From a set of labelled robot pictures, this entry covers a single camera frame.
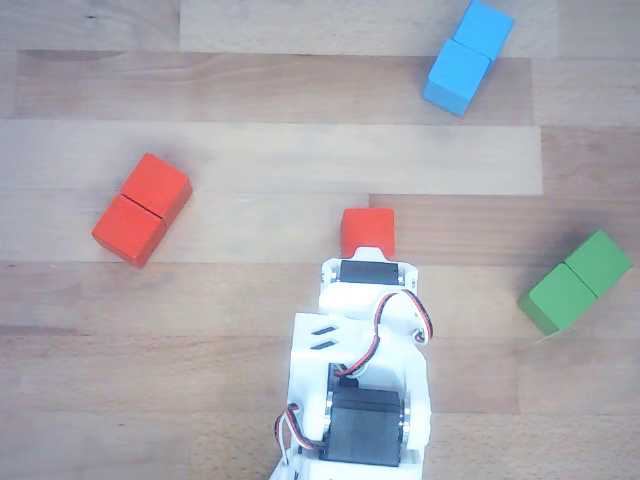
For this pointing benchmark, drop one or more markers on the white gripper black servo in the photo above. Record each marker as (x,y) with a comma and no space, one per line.
(369,274)

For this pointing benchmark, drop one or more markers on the small red cube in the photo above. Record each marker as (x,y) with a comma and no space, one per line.
(367,227)

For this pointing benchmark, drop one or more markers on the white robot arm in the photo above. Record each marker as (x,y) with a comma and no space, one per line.
(307,370)

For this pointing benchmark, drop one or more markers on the long green block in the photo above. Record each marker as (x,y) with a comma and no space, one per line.
(575,285)

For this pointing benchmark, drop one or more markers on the long red block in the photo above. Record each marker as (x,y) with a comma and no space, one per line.
(142,210)

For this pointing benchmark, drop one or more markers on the long blue block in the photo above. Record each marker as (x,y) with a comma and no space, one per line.
(465,60)

